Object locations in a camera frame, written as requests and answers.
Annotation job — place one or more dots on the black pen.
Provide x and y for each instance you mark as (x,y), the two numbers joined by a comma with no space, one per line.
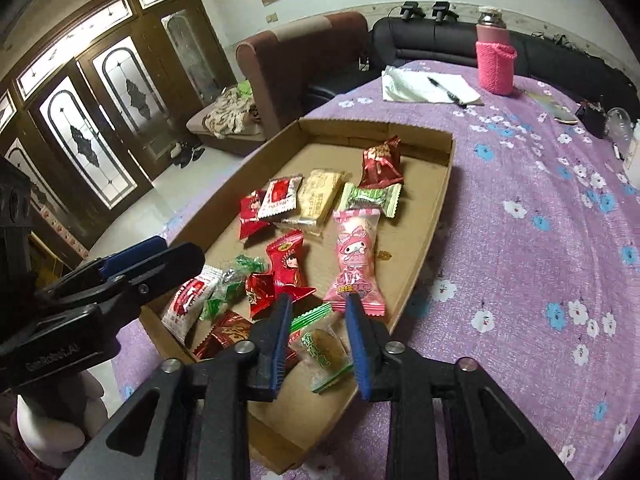
(446,90)

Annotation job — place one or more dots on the clear plastic bottle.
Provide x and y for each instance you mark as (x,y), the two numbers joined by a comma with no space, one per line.
(620,127)

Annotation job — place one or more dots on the dark red nut snack packet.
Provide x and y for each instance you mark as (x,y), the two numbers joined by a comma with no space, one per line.
(382,160)

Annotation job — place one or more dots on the purple floral tablecloth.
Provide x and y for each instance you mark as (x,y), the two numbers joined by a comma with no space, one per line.
(525,260)

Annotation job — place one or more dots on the shallow cardboard box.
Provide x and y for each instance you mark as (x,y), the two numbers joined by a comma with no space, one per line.
(410,240)

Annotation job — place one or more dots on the green white snack packet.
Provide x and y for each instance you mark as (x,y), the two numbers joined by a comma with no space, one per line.
(367,197)

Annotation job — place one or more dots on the pink cartoon snack packet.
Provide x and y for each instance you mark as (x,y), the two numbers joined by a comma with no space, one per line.
(355,255)

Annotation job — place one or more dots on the white paper sheets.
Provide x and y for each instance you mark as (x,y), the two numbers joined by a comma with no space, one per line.
(415,87)

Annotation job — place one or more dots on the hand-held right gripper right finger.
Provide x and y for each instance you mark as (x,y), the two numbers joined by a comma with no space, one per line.
(356,352)

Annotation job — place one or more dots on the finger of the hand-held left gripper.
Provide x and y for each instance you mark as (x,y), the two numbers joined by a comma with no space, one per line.
(165,267)
(132,257)

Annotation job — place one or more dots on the green bag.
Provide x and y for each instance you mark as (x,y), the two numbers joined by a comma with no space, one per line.
(245,89)

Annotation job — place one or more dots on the red white patterned box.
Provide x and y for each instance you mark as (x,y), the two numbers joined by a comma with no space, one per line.
(62,230)

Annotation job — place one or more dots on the clear green cake packet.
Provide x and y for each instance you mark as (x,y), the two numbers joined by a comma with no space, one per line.
(320,347)

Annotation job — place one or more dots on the long red white snack packet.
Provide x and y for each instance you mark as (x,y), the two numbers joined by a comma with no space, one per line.
(187,302)

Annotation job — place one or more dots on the brown armchair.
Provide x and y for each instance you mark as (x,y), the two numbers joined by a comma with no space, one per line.
(300,50)

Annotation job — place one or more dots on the small red white snack packet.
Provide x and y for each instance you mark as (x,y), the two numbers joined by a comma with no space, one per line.
(280,197)

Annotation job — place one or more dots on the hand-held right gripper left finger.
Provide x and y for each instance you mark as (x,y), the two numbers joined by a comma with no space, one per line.
(280,355)

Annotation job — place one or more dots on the yellow black crate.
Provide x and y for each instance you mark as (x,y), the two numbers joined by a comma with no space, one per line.
(44,262)

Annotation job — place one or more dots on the person's left hand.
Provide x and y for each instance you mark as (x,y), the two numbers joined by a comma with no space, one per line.
(47,430)

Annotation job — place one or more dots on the gold snack packet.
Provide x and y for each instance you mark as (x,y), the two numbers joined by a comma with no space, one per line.
(317,195)

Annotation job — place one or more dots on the black device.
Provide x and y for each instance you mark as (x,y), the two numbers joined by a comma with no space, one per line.
(442,11)
(412,10)

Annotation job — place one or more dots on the dark red gold-print snack packet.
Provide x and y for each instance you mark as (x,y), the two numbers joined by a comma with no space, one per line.
(225,335)

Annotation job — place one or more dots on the green magazine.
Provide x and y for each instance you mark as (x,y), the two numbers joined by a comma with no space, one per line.
(552,106)

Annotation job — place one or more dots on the wooden glass-panel doors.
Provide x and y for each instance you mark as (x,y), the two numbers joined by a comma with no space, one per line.
(115,90)

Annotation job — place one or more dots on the green twist-wrapped candy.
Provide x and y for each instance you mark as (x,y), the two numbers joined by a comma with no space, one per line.
(227,285)

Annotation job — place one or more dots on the patterned blanket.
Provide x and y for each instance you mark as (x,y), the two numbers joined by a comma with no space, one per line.
(227,110)

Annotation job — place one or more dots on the pink sleeved bottle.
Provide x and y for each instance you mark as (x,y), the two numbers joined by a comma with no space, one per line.
(495,60)

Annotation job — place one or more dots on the black leather sofa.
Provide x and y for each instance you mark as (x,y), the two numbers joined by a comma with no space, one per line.
(425,42)

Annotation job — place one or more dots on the small black pouch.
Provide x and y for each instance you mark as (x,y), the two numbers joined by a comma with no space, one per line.
(592,119)

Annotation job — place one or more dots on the dark shoes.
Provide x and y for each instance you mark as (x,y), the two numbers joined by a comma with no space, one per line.
(186,155)

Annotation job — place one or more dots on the red cartoon-face snack packet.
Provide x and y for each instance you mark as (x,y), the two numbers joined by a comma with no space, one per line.
(287,265)

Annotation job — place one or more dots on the small shiny red candy packet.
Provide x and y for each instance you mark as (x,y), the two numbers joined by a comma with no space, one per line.
(260,294)

